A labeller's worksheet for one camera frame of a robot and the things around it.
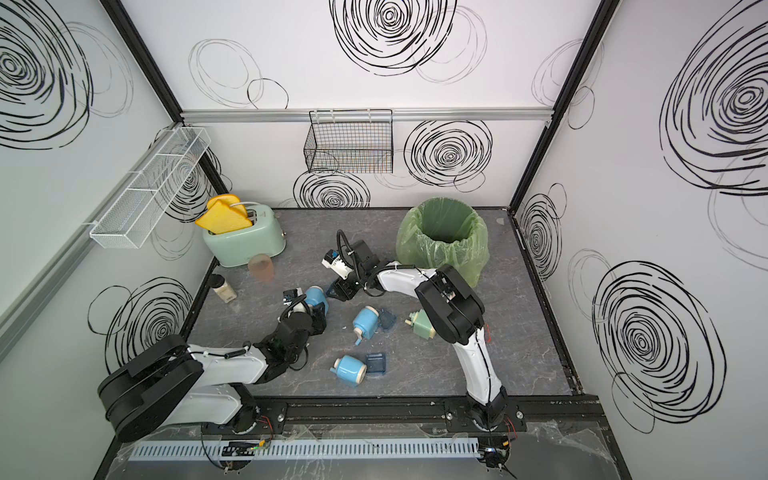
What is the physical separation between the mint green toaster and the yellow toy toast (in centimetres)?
1

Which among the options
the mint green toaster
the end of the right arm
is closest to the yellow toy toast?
the mint green toaster

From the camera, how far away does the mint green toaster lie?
3.11 ft

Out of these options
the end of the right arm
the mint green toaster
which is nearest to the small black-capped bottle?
the mint green toaster

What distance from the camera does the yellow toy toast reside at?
91 centimetres
